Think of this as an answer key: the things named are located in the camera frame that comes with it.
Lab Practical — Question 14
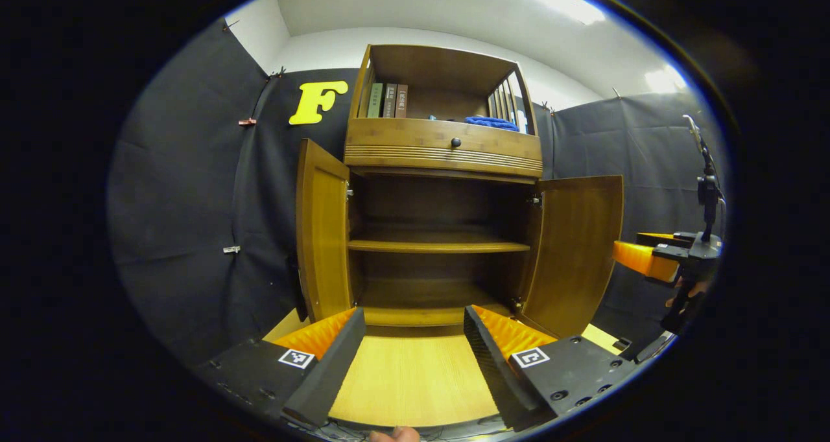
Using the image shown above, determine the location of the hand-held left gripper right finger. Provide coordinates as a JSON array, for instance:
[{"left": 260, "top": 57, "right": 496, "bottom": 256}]
[{"left": 464, "top": 305, "right": 639, "bottom": 432}]

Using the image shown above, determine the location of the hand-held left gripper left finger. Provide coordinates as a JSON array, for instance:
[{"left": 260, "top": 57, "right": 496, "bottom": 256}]
[{"left": 198, "top": 307, "right": 367, "bottom": 428}]

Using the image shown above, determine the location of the wooden cabinet door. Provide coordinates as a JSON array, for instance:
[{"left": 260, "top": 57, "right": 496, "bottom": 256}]
[
  {"left": 519, "top": 175, "right": 624, "bottom": 339},
  {"left": 296, "top": 138, "right": 355, "bottom": 324}
]

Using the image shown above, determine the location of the wooden double-door shoe cabinet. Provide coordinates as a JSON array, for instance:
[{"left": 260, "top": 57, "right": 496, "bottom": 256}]
[{"left": 295, "top": 43, "right": 624, "bottom": 339}]

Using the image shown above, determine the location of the wooden cabinet drawer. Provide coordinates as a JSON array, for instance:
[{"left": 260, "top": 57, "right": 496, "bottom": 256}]
[{"left": 344, "top": 117, "right": 544, "bottom": 179}]

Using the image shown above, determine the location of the black tripod stand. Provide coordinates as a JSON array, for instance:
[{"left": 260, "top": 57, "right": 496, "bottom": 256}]
[{"left": 682, "top": 113, "right": 727, "bottom": 243}]

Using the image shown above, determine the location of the wooden inner shelf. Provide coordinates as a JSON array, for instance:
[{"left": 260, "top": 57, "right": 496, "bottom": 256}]
[{"left": 348, "top": 225, "right": 532, "bottom": 255}]

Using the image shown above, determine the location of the ceiling light panel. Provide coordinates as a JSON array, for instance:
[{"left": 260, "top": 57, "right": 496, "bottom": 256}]
[{"left": 644, "top": 65, "right": 688, "bottom": 94}]

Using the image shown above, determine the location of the blue folded cloth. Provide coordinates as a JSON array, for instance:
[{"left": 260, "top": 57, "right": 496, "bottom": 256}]
[{"left": 464, "top": 115, "right": 521, "bottom": 132}]

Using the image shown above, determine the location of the black backdrop cloth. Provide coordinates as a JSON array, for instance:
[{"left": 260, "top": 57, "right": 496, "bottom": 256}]
[{"left": 107, "top": 17, "right": 727, "bottom": 366}]

